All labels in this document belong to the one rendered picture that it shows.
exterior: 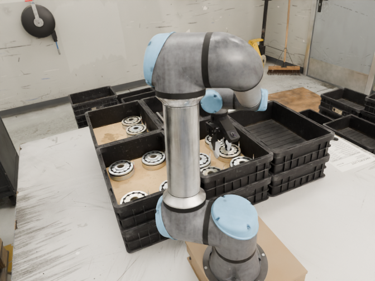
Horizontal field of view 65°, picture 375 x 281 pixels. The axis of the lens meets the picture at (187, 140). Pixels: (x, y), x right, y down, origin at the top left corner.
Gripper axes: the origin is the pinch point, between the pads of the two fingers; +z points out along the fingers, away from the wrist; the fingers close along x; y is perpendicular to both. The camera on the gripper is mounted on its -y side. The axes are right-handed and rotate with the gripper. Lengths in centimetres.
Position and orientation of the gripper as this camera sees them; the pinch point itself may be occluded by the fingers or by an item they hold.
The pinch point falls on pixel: (222, 155)
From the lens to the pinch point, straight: 124.8
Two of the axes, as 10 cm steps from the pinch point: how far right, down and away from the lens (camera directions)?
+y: -4.7, -4.3, 7.7
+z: 0.7, 8.5, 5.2
